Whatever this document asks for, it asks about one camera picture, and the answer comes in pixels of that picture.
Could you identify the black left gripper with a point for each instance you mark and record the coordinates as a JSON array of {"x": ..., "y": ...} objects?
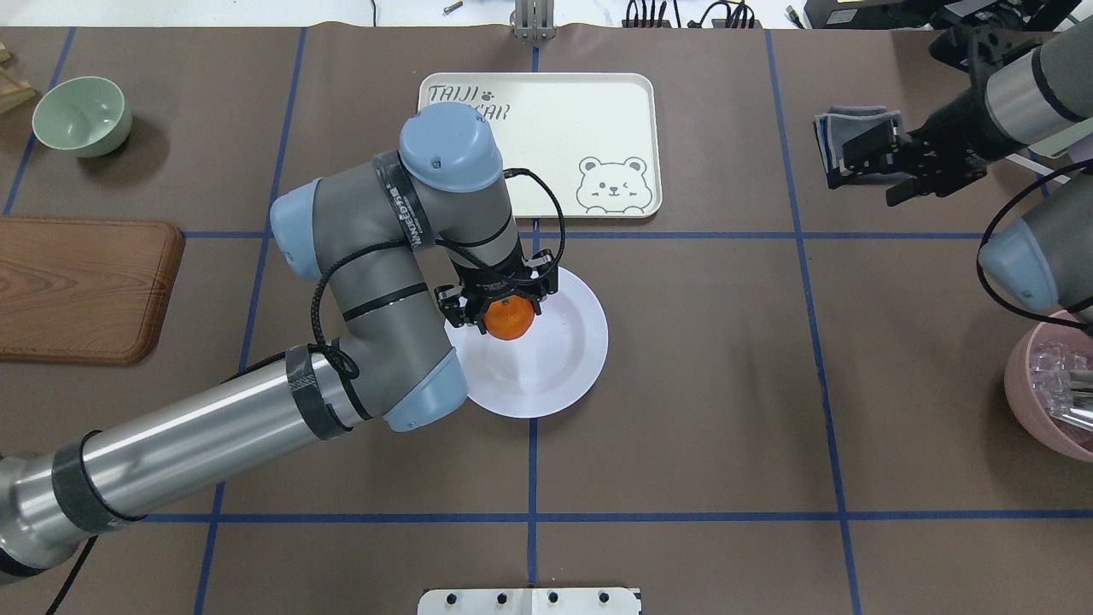
[{"x": 453, "y": 307}]

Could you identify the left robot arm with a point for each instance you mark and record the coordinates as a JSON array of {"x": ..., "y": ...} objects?
[{"x": 421, "y": 238}]

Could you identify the metal scoop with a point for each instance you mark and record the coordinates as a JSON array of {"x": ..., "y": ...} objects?
[{"x": 1069, "y": 397}]

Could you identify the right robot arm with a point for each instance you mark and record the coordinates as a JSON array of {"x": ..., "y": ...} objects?
[{"x": 1034, "y": 256}]

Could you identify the clear plastic ice pieces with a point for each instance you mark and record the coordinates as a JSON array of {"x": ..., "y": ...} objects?
[{"x": 1051, "y": 356}]

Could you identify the grey folded cloth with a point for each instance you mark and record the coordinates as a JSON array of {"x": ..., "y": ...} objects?
[{"x": 835, "y": 129}]

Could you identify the wooden cutting board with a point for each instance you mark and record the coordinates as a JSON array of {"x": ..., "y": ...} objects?
[{"x": 85, "y": 292}]

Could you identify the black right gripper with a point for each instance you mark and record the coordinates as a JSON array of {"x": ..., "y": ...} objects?
[{"x": 958, "y": 130}]

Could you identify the pink bowl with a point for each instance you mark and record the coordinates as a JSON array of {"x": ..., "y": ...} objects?
[{"x": 1059, "y": 437}]

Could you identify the wooden cup rack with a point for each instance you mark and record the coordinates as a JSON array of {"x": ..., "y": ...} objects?
[{"x": 14, "y": 92}]

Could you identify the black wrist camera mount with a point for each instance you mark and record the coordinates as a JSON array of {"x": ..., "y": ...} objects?
[{"x": 981, "y": 50}]

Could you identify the cream bear tray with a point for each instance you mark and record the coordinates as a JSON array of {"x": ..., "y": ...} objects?
[{"x": 591, "y": 137}]

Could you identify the green ceramic bowl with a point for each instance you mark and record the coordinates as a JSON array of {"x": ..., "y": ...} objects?
[{"x": 87, "y": 116}]

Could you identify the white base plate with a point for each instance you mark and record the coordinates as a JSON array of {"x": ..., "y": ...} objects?
[{"x": 576, "y": 600}]

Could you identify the orange mandarin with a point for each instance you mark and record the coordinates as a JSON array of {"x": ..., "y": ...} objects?
[{"x": 509, "y": 318}]

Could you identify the aluminium frame post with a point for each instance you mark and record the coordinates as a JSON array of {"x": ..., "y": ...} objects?
[{"x": 534, "y": 20}]

